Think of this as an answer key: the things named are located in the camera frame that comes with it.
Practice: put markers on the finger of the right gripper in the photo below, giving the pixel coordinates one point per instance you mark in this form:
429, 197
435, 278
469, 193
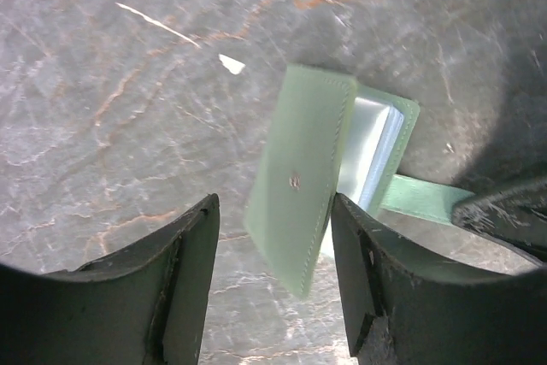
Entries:
512, 214

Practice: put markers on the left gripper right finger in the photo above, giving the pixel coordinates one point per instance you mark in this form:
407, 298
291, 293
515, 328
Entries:
405, 304

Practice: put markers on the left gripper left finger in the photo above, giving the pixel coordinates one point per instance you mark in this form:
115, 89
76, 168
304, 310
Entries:
143, 304

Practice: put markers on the light green card holder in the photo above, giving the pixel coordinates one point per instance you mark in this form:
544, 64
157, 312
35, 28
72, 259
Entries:
331, 134

